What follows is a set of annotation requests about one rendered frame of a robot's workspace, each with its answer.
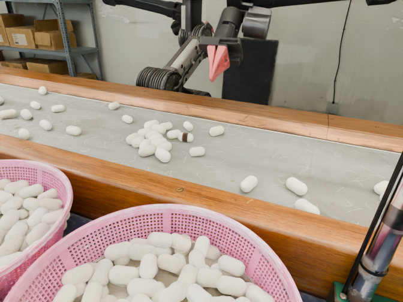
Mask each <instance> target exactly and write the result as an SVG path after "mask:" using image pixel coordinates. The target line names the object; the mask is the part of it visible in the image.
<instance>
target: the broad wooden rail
mask: <svg viewBox="0 0 403 302"><path fill-rule="evenodd" d="M0 83H2V84H9V85H13V86H19V87H25V88H30V89H36V90H39V88H40V87H42V86H44V87H46V88H47V92H53V93H60V94H64V95H70V96H77V97H81V98H87V99H94V100H98V101H104V102H115V101H117V102H118V103H119V104H122V105H128V106H132V107H138V108H145V109H149V110H156V111H162V112H166V113H173V114H180V115H183V116H190V117H196V118H201V119H207V120H214V121H217V122H224V123H230V124H235V125H241V126H248V127H252V128H258V129H265V130H269V131H275V132H282V133H286V134H293V135H299V136H303V137H309V138H316V139H320V140H327V141H333V142H337V143H344V144H350V145H354V146H361V147H367V148H372V149H378V150H385V151H388V152H395V153H402V151H403V125H395V124H391V123H383V122H375V121H370V120H363V119H355V118H350V117H342V116H334V115H330V114H322V113H314V112H310V111H302V110H294V109H289V108H281V107H274V106H269V105H261V104H253V103H248V102H241V101H233V100H228V99H221V98H213V97H208V96H200V95H192V94H187V93H180V92H172V91H167V90H159V89H152V88H147V87H140V86H132V85H127V84H119V83H111V82H106V81H99V80H91V79H86V78H78V77H71V76H66V75H58V74H51V73H42V72H38V71H30V70H23V69H18V68H10V67H2V66H0Z"/></svg>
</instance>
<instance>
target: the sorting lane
mask: <svg viewBox="0 0 403 302"><path fill-rule="evenodd" d="M0 96H1V97H3V99H4V102H3V103H2V104H1V105H0V111H2V110H10V109H13V110H15V111H16V112H17V116H16V117H13V118H9V119H2V118H0V134H5V135H9V136H12V137H17V138H20V137H19V130H20V129H23V128H24V129H27V130H28V131H29V138H28V139H27V140H28V141H33V142H36V143H40V144H45V145H47V146H52V147H56V148H59V149H64V150H68V151H71V152H75V153H79V154H82V155H87V156H91V157H94V158H99V159H103V160H106V161H110V162H115V163H118V164H122V165H127V166H129V167H134V168H138V169H141V170H146V171H150V172H153V173H157V174H162V175H165V176H169V177H174V178H177V179H181V180H185V181H188V182H193V183H197V184H200V185H205V186H208V187H212V188H216V189H220V190H224V191H228V192H232V193H235V194H239V195H244V196H247V197H251V198H256V199H259V200H263V201H267V202H270V203H275V204H279V205H282V206H287V207H291V208H294V209H295V203H296V201H297V200H299V199H305V200H307V201H309V202H310V203H311V204H313V205H314V206H316V207H317V208H318V209H319V211H320V215H322V216H326V217H329V218H334V219H338V220H341V221H345V222H349V223H353V224H357V225H361V226H365V227H368V228H369V227H370V225H371V222H372V220H373V218H374V215H375V213H376V211H377V209H378V206H379V204H380V201H381V200H380V195H379V194H377V193H376V192H375V191H374V186H375V185H376V184H377V183H380V182H382V181H388V182H389V181H390V178H391V176H392V174H393V171H394V169H395V167H396V165H397V163H398V160H399V157H400V155H401V153H395V152H388V151H385V150H378V149H372V148H367V147H361V146H354V145H350V144H344V143H337V142H333V141H327V140H320V139H316V138H309V137H303V136H299V135H293V134H286V133H282V132H275V131H269V130H265V129H258V128H252V127H248V126H241V125H235V124H230V123H224V122H217V121H214V120H207V119H201V118H196V117H190V116H183V115H180V114H173V113H166V112H162V111H156V110H149V109H145V108H138V107H132V106H128V105H122V104H120V105H119V107H118V108H116V109H114V110H111V109H109V104H110V103H111V102H104V101H98V100H94V99H87V98H81V97H77V96H70V95H64V94H60V93H53V92H46V94H45V95H41V94H39V92H38V90H36V89H30V88H25V87H19V86H13V85H9V84H2V83H0ZM32 101H36V102H38V103H40V105H41V108H40V109H38V110H36V109H34V108H32V107H31V102H32ZM54 105H63V106H64V107H65V110H64V111H61V112H57V113H55V112H53V111H52V109H51V108H52V106H54ZM24 109H26V110H29V111H30V112H31V113H32V118H31V119H29V120H26V119H24V118H23V117H22V116H21V114H20V112H21V111H22V110H24ZM123 115H128V116H130V117H132V118H133V121H132V122H131V123H126V122H124V121H123V120H122V116H123ZM43 119H45V120H48V121H49V122H50V123H51V124H52V129H50V130H48V131H47V130H45V129H43V128H42V127H41V126H40V121H41V120H43ZM151 120H157V121H158V122H159V125H160V124H161V123H166V122H170V123H171V124H172V128H171V129H168V130H166V133H165V134H163V135H162V136H163V137H164V138H165V139H166V140H167V141H168V142H170V143H171V144H172V149H171V150H169V151H168V152H169V153H170V155H171V158H170V160H169V161H168V162H162V161H160V160H159V159H158V158H157V157H156V156H155V153H154V154H153V155H149V156H145V157H142V156H140V155H139V149H140V148H139V147H138V148H135V147H133V146H132V144H128V143H127V142H126V138H127V137H128V136H129V135H131V134H133V133H137V132H138V130H140V129H143V128H145V127H144V124H145V123H146V122H148V121H151ZM184 122H189V123H190V124H192V125H193V130H191V131H187V130H186V129H185V128H184ZM68 126H77V127H79V128H80V129H81V130H82V132H81V134H80V135H71V134H68V133H67V132H66V128H67V127H68ZM216 126H222V127H223V128H224V132H223V134H221V135H217V136H211V135H210V133H209V131H210V129H211V128H212V127H216ZM176 129H178V130H180V131H181V132H186V133H190V134H192V135H193V137H194V139H193V141H192V142H183V141H180V140H179V139H178V138H175V139H169V138H168V137H167V133H168V132H169V131H172V130H176ZM192 147H203V148H204V149H205V153H204V155H202V156H191V155H190V149H191V148H192ZM248 176H254V177H256V178H257V181H258V182H257V186H256V187H254V188H253V189H252V190H251V191H250V192H244V191H242V190H241V188H240V184H241V182H242V181H244V180H245V179H246V178H247V177H248ZM291 177H294V178H296V179H298V180H299V181H300V182H302V183H304V184H306V186H307V189H308V190H307V192H306V194H304V195H298V194H296V193H294V192H293V191H291V190H289V189H288V188H287V187H286V181H287V179H289V178H291Z"/></svg>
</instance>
